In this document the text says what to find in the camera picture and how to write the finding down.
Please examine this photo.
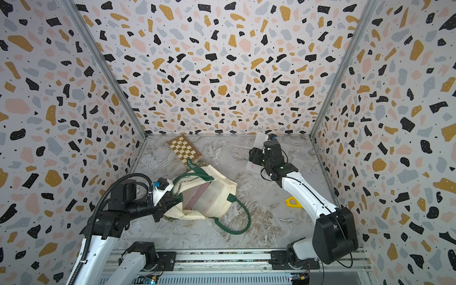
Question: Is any cream canvas tote bag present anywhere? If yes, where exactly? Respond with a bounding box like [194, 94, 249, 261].
[165, 159, 252, 235]

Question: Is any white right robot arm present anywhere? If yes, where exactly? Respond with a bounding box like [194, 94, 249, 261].
[247, 135, 359, 267]

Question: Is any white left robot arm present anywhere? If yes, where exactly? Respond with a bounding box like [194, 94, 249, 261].
[66, 203, 177, 285]

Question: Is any pink translucent case in bag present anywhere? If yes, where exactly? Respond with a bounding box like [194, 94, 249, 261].
[182, 181, 224, 214]

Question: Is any yellow triangular plastic piece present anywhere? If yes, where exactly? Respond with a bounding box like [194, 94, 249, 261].
[286, 197, 303, 209]

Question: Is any wooden chess board box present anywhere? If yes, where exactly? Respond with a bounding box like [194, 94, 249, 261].
[167, 134, 203, 166]

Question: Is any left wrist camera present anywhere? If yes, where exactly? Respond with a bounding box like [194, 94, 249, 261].
[152, 178, 174, 206]

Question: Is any black corrugated cable conduit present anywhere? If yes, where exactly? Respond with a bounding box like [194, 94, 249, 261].
[67, 172, 153, 285]

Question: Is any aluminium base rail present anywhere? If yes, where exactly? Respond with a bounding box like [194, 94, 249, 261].
[131, 248, 376, 285]

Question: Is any aluminium corner post right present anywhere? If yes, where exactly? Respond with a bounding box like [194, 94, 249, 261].
[309, 0, 378, 140]

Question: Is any aluminium corner post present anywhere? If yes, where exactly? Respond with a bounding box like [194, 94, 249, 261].
[61, 1, 147, 140]
[309, 0, 378, 140]

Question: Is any aluminium corner post left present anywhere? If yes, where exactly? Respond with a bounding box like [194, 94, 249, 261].
[61, 1, 147, 140]

